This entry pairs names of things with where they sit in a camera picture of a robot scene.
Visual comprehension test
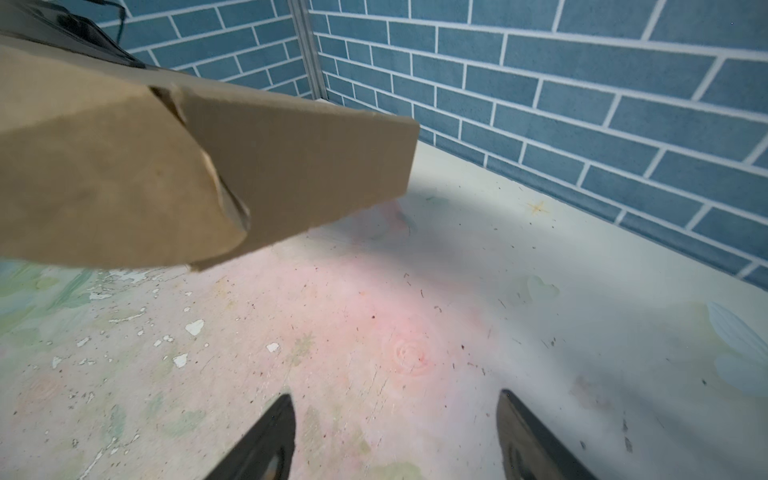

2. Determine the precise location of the brown cardboard paper box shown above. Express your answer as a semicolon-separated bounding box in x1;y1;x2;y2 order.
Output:
1;36;420;270

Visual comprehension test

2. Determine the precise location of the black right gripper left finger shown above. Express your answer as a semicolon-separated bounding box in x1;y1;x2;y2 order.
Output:
205;393;297;480

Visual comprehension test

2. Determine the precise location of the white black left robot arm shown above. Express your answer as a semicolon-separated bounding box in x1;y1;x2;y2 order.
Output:
1;1;147;69

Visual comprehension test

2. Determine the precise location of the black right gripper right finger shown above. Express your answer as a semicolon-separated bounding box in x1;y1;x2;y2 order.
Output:
496;389;596;480

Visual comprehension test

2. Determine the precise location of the aluminium left corner post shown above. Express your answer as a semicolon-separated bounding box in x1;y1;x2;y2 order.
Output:
287;0;329;100

